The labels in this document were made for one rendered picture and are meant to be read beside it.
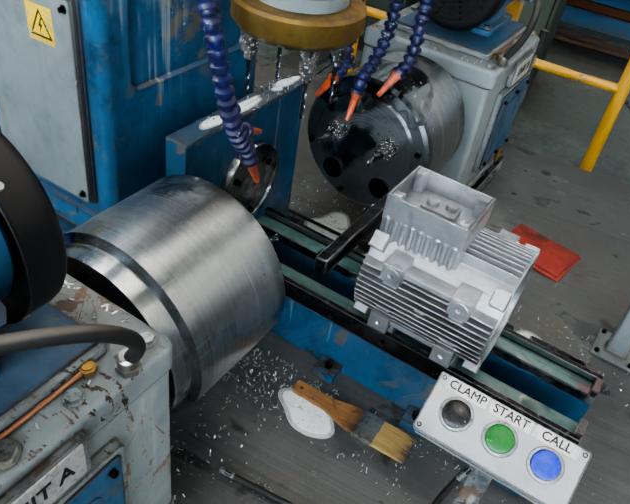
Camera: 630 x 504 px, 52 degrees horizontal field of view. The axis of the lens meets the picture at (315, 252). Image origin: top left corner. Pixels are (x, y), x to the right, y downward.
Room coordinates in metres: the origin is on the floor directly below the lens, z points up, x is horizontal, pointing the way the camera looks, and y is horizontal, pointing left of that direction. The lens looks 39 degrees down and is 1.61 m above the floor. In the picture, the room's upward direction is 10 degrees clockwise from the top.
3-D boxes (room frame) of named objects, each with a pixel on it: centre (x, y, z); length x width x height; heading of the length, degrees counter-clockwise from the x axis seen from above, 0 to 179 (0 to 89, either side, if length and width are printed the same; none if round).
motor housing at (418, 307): (0.73, -0.19, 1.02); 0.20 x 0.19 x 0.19; 63
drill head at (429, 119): (1.14, -0.11, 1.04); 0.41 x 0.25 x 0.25; 153
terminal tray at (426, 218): (0.75, -0.16, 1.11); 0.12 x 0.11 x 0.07; 63
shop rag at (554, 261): (1.14, -0.47, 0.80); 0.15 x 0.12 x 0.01; 54
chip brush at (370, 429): (0.62, -0.10, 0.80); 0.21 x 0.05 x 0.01; 65
